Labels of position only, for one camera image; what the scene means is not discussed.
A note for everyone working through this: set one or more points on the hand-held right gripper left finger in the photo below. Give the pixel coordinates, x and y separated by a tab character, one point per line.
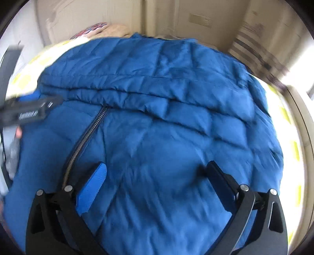
91	186

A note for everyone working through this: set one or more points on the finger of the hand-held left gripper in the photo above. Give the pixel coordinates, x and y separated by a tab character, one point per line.
52	101

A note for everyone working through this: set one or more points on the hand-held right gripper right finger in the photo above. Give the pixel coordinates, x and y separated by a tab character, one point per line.
224	186

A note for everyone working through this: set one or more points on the blue puffer jacket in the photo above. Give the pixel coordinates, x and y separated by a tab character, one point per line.
159	117

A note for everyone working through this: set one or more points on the person's left hand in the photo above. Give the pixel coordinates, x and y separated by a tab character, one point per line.
18	132

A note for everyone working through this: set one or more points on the yellow checked bed sheet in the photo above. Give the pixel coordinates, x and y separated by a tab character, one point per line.
27	71

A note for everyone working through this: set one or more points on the patterned red pillow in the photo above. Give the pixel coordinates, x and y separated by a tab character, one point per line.
92	29

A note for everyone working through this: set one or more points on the white bed headboard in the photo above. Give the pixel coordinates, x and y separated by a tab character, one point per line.
73	14

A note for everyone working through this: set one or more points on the plain beige pillow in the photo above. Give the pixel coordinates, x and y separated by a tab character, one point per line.
117	30

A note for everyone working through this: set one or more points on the striped printed curtain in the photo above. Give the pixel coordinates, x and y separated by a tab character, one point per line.
260	41

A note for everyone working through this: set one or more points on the wall socket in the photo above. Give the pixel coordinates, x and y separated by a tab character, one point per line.
200	19

